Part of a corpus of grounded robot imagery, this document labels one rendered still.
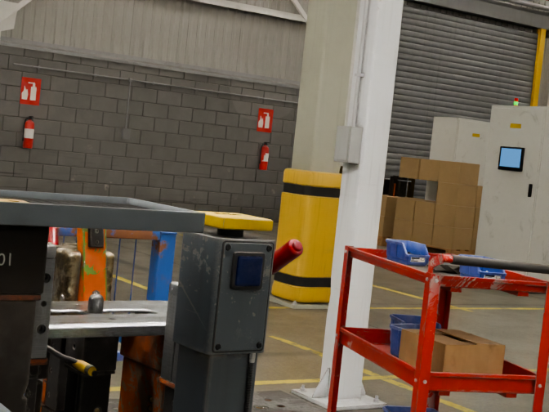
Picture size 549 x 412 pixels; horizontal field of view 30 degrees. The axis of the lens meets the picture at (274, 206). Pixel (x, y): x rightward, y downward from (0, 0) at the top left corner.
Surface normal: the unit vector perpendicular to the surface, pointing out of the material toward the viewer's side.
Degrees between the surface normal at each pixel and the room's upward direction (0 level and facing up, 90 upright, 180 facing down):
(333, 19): 90
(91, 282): 78
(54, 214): 90
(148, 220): 90
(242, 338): 90
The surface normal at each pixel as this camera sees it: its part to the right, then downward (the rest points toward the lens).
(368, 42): -0.83, -0.06
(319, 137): 0.54, 0.10
